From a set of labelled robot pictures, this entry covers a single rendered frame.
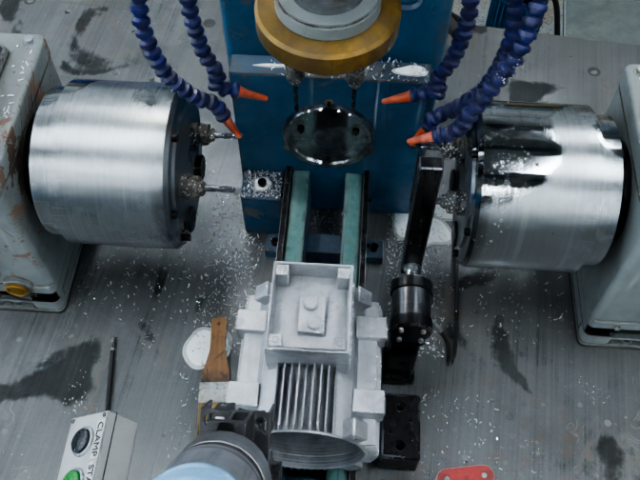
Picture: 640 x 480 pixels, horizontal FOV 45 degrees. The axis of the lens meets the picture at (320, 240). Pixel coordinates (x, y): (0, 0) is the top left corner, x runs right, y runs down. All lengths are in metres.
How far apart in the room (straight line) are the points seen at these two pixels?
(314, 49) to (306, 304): 0.31
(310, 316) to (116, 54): 0.95
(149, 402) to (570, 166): 0.73
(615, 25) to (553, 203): 2.08
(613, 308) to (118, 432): 0.75
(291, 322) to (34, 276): 0.50
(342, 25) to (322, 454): 0.56
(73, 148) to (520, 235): 0.62
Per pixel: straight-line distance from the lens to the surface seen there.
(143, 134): 1.10
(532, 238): 1.10
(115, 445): 0.99
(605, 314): 1.29
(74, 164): 1.12
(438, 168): 0.93
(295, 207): 1.29
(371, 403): 0.97
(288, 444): 1.09
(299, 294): 0.98
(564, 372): 1.34
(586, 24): 3.09
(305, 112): 1.20
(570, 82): 1.71
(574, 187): 1.09
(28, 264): 1.28
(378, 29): 0.95
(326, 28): 0.93
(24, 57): 1.24
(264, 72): 1.17
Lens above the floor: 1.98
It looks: 58 degrees down
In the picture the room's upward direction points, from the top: straight up
